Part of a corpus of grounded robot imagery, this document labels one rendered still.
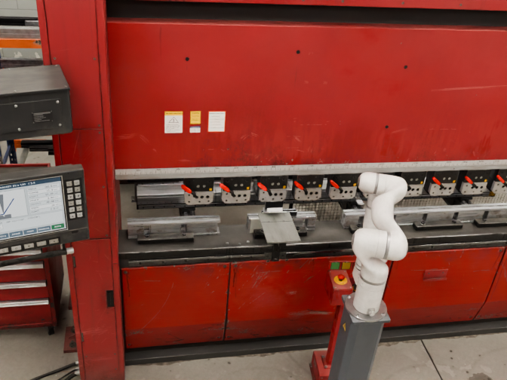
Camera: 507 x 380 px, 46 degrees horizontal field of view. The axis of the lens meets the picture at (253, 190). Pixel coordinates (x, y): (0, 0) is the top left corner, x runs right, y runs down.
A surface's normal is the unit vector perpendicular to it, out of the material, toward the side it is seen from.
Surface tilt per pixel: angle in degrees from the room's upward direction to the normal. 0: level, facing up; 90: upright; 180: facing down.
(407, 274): 90
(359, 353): 90
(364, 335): 90
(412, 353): 0
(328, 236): 0
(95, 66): 90
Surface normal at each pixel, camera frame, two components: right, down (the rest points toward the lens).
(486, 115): 0.18, 0.54
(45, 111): 0.41, 0.52
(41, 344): 0.07, -0.84
